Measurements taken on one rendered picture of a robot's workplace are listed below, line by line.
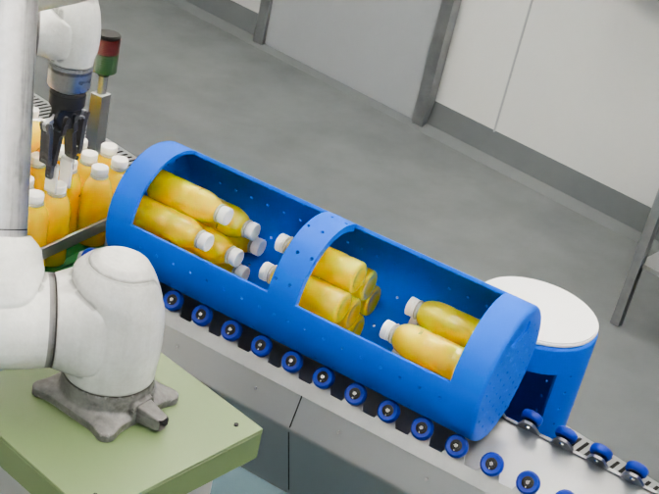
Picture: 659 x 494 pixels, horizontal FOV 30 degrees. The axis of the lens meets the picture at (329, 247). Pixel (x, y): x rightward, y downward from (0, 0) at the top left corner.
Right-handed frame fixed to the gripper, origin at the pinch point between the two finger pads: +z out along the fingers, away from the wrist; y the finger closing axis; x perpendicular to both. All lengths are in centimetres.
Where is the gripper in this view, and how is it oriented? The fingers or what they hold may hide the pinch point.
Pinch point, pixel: (59, 174)
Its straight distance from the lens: 270.9
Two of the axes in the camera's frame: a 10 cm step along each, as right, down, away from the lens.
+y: 5.0, -3.2, 8.1
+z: -2.0, 8.6, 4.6
